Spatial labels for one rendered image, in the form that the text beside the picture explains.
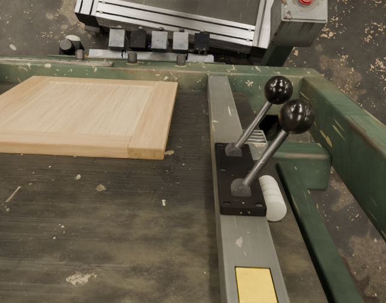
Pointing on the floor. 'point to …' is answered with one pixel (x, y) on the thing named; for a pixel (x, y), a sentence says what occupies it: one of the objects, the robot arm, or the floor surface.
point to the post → (276, 56)
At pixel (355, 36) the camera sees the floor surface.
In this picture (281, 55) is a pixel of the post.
